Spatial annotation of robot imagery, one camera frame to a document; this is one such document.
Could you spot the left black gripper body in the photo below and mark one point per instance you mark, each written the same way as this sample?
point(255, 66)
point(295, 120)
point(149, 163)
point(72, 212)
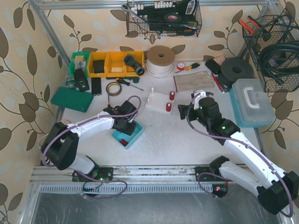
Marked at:
point(127, 127)

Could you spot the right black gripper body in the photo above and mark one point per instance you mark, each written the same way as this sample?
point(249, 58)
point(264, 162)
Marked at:
point(184, 111)

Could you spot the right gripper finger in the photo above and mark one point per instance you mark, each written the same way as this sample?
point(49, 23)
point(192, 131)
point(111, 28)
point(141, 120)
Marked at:
point(183, 108)
point(183, 116)

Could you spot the large red spring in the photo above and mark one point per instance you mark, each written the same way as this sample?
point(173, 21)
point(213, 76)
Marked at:
point(172, 96)
point(168, 107)

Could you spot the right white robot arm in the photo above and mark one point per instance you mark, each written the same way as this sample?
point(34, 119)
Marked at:
point(274, 188)

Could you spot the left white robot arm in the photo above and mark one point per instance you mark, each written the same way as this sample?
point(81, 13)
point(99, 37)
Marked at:
point(61, 144)

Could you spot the teal spring tray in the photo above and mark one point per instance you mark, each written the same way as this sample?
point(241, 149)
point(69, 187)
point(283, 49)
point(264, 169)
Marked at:
point(131, 139)

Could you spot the steel claw hammer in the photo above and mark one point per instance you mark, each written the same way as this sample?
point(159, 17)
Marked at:
point(211, 93)

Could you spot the brown packing tape roll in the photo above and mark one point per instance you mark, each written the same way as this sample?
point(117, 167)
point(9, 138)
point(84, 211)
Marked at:
point(114, 89)

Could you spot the beige work glove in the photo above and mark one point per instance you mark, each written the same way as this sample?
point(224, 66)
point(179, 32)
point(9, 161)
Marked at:
point(193, 82)

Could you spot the black-yellow flathead screwdriver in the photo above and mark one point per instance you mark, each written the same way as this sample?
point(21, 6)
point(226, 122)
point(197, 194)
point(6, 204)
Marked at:
point(122, 81)

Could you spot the red white tape roll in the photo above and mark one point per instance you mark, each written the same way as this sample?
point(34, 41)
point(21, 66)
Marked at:
point(180, 66)

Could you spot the black aluminium profile block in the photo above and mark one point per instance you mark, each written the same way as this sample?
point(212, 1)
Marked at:
point(96, 86)

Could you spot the yellow-black bit driver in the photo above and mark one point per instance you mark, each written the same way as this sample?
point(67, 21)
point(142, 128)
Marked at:
point(190, 67)

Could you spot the black case with sponge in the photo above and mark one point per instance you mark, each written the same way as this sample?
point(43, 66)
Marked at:
point(214, 65)

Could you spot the grey plastic pipe fitting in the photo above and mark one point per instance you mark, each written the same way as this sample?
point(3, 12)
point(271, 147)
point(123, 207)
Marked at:
point(131, 62)

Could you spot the teal clear storage box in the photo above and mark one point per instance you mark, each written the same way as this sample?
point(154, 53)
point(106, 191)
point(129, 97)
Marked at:
point(250, 103)

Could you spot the green flat case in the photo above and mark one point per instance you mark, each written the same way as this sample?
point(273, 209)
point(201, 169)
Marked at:
point(72, 99)

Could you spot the black disc spool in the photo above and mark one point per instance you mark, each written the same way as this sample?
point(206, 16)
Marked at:
point(233, 69)

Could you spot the yellow storage bins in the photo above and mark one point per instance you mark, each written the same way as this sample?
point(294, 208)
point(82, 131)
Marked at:
point(114, 65)

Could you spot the black block in bin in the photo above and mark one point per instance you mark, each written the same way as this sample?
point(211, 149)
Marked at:
point(99, 66)

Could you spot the black meter device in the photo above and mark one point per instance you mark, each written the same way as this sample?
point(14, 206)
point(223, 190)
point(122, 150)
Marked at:
point(81, 80)

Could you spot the green storage bin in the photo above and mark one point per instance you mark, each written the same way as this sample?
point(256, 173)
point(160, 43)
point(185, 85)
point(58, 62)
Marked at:
point(79, 60)

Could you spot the white four-peg base plate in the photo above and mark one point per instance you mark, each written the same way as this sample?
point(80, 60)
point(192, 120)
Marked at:
point(157, 101)

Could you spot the white cable spool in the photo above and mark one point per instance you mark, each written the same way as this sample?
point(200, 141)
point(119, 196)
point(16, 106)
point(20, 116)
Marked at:
point(160, 62)

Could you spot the top wire basket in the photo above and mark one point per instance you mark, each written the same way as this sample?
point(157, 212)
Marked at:
point(158, 18)

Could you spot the wire basket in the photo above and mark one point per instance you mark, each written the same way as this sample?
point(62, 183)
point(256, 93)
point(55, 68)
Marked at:
point(275, 52)
point(158, 18)

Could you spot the orange-handled pliers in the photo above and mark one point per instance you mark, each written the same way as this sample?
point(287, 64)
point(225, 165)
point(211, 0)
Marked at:
point(251, 26)

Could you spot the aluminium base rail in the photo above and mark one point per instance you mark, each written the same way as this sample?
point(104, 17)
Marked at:
point(143, 178)

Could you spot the right wire basket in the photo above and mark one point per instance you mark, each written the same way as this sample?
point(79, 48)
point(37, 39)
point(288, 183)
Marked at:
point(275, 52)

